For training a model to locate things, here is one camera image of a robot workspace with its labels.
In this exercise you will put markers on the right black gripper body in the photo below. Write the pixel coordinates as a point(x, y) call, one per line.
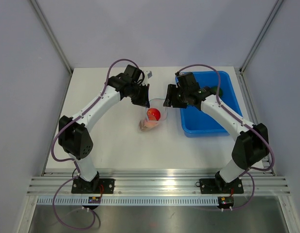
point(184, 101)

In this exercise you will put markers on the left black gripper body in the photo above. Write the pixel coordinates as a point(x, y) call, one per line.
point(138, 93)

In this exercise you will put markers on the clear zip top bag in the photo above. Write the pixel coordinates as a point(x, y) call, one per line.
point(158, 104)

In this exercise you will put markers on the red apple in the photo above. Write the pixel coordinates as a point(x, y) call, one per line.
point(153, 114)

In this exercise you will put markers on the green lime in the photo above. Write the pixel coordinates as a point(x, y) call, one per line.
point(214, 90)

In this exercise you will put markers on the pink peach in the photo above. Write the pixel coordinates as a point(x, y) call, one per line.
point(153, 124)

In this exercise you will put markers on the brown orange fruit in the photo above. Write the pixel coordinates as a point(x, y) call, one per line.
point(144, 125)

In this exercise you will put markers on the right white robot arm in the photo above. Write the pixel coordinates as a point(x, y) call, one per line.
point(251, 141)

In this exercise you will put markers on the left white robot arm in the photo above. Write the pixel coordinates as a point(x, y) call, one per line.
point(74, 132)

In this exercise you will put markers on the right circuit board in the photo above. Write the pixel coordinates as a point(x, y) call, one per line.
point(226, 202)

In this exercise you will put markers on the circuit board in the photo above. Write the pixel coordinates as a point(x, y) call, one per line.
point(226, 202)
point(94, 200)

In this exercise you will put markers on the left circuit board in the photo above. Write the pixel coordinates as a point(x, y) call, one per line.
point(94, 200)

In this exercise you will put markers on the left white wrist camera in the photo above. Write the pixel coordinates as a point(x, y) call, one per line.
point(148, 74)

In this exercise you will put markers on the right aluminium frame post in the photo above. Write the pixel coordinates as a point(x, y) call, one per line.
point(262, 33)

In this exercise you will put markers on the aluminium frame post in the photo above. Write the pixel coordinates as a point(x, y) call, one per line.
point(262, 33)
point(51, 36)

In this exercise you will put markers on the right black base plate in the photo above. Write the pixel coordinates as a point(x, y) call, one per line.
point(208, 186)

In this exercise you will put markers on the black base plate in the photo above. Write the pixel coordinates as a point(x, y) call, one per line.
point(107, 185)
point(208, 186)

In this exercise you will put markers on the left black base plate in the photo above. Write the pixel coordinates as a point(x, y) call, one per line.
point(107, 185)

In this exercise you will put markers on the left aluminium frame post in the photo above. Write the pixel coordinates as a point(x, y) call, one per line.
point(51, 36)

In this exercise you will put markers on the white slotted cable duct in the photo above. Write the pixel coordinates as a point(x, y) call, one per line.
point(130, 201)

